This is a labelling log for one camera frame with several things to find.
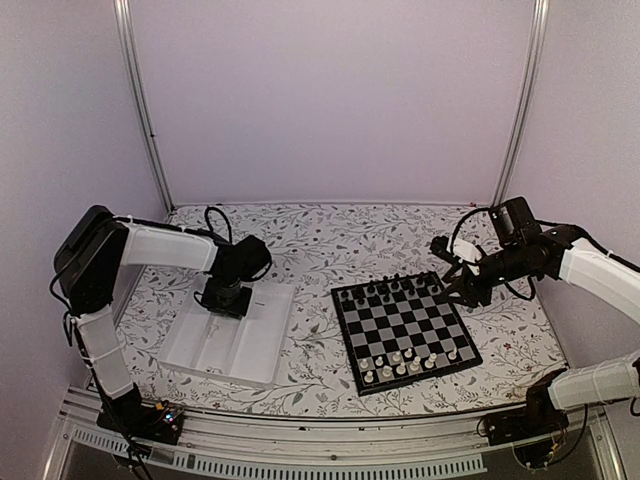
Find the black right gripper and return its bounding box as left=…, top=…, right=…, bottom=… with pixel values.
left=438, top=242, right=529, bottom=308

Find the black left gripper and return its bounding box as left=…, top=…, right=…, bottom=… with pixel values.
left=201, top=276, right=253, bottom=319

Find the white plastic tray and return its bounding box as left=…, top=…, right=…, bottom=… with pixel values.
left=157, top=278, right=295, bottom=388

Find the black white chessboard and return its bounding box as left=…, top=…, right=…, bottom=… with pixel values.
left=331, top=271, right=483, bottom=396

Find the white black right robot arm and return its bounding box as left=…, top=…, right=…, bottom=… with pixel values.
left=430, top=196, right=639, bottom=436

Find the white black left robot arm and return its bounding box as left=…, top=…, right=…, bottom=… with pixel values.
left=50, top=205, right=272, bottom=434

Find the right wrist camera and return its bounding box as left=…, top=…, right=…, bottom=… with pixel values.
left=430, top=236, right=484, bottom=265

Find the left aluminium frame post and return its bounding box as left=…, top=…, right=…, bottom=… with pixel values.
left=113, top=0, right=175, bottom=214

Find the aluminium frame post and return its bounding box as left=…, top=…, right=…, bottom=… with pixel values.
left=113, top=0, right=175, bottom=214
left=491, top=0, right=550, bottom=206

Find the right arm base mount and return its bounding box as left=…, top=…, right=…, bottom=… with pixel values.
left=480, top=387, right=569, bottom=469

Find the aluminium front rail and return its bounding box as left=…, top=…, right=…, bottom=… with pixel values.
left=42, top=388, right=627, bottom=479

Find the right aluminium frame post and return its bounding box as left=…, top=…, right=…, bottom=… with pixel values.
left=491, top=0, right=550, bottom=206

